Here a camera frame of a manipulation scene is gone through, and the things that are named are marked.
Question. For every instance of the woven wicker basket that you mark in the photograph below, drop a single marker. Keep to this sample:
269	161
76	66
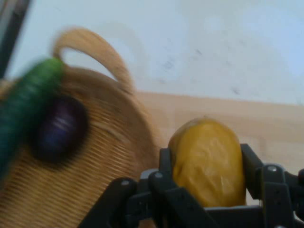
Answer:
99	147

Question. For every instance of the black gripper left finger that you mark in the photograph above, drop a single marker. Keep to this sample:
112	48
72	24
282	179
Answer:
171	202

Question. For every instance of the green cucumber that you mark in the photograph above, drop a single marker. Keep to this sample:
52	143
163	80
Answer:
23	104

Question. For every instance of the aluminium rail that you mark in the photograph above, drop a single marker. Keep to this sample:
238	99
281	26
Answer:
12	31

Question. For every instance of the purple red onion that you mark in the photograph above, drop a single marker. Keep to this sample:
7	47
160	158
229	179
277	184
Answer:
60	128

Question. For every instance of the bamboo cutting board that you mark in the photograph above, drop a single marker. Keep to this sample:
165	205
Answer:
237	114

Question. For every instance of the yellow-brown potato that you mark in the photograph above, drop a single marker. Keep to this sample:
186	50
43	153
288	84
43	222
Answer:
209	161

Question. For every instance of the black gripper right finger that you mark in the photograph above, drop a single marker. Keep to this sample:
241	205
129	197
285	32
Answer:
278	194

